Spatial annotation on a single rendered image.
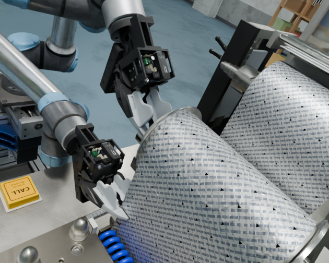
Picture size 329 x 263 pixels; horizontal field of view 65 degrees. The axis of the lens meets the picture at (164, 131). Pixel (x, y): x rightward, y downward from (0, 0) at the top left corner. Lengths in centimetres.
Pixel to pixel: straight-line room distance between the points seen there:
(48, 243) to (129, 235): 15
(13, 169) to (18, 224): 105
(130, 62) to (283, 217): 32
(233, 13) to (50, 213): 1033
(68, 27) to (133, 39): 64
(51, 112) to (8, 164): 115
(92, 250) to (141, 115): 27
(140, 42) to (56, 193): 49
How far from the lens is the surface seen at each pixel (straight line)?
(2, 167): 175
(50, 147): 70
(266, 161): 57
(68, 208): 75
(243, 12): 1055
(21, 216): 73
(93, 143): 53
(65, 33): 111
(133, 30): 47
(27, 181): 77
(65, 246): 55
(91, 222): 55
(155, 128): 39
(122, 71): 47
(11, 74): 79
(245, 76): 61
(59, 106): 64
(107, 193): 51
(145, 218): 47
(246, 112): 56
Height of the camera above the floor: 151
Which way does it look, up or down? 34 degrees down
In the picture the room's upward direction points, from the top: 24 degrees clockwise
